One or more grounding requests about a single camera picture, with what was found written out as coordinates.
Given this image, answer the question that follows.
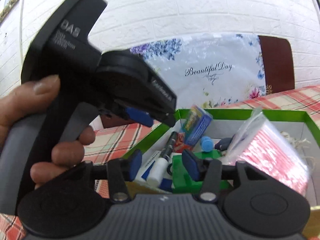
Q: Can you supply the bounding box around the white glue stick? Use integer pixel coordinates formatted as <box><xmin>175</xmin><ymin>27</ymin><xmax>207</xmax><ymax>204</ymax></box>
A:
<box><xmin>134</xmin><ymin>151</ymin><xmax>161</xmax><ymax>183</ymax></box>

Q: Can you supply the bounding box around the green small card box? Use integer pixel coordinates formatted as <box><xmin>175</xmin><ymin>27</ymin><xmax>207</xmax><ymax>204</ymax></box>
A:
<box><xmin>172</xmin><ymin>150</ymin><xmax>232</xmax><ymax>193</ymax></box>

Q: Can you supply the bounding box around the green cardboard box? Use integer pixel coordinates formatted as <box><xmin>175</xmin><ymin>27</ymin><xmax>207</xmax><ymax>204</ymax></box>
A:
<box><xmin>121</xmin><ymin>108</ymin><xmax>320</xmax><ymax>238</ymax></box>

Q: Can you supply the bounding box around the black marker white cap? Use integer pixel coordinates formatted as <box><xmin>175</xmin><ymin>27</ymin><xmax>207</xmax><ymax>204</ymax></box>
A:
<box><xmin>146</xmin><ymin>132</ymin><xmax>178</xmax><ymax>187</ymax></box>

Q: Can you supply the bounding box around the blue small packet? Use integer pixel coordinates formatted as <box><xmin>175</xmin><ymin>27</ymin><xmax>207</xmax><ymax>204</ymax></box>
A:
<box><xmin>181</xmin><ymin>105</ymin><xmax>213</xmax><ymax>146</ymax></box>

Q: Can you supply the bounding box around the clear bag of pink items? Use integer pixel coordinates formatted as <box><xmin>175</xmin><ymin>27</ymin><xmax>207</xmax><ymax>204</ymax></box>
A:
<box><xmin>222</xmin><ymin>108</ymin><xmax>310</xmax><ymax>196</ymax></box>

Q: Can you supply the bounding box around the black marker blue cap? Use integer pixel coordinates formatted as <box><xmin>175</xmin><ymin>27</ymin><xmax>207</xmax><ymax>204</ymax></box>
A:
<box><xmin>200</xmin><ymin>136</ymin><xmax>214</xmax><ymax>152</ymax></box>

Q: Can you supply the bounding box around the purple doll keychain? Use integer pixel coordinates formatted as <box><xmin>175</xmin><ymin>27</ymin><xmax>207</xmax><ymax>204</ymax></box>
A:
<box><xmin>214</xmin><ymin>136</ymin><xmax>234</xmax><ymax>151</ymax></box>

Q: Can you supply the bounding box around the person's left hand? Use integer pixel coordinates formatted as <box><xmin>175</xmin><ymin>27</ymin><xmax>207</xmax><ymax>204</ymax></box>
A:
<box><xmin>1</xmin><ymin>75</ymin><xmax>95</xmax><ymax>194</ymax></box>

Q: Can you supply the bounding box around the floral white pillow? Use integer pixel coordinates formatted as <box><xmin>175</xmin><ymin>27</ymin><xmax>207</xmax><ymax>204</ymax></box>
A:
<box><xmin>129</xmin><ymin>33</ymin><xmax>266</xmax><ymax>109</ymax></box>

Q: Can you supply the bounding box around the dark brown wooden headboard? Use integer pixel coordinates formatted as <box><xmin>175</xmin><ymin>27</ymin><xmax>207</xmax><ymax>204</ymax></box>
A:
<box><xmin>258</xmin><ymin>35</ymin><xmax>295</xmax><ymax>95</ymax></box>

